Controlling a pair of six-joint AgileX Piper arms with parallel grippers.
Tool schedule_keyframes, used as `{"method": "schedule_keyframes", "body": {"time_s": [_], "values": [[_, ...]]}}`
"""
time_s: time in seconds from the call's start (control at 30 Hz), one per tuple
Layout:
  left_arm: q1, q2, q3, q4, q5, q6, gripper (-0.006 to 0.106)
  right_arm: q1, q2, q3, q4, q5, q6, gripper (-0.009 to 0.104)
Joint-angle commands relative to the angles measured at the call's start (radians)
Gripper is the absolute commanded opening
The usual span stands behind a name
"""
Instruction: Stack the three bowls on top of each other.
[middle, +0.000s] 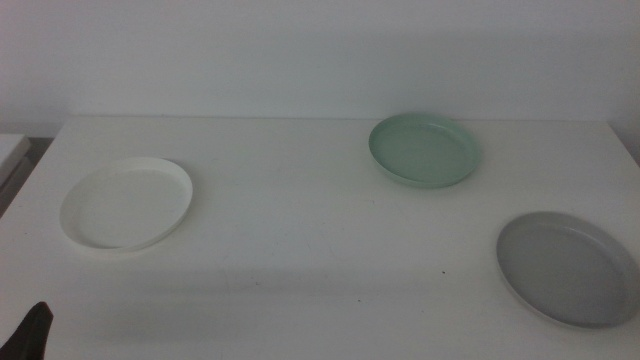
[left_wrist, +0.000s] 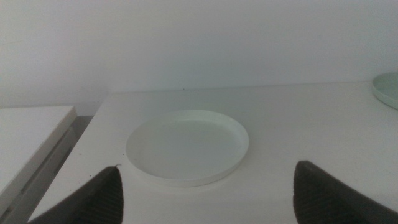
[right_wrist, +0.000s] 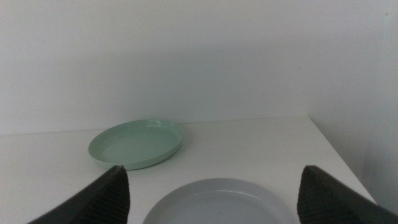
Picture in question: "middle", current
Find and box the grey shallow bowl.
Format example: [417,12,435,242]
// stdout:
[495,210,640,330]

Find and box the mint green shallow bowl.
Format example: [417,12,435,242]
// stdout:
[368,112,481,190]

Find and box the white shallow bowl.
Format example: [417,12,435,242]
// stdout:
[58,156,194,253]

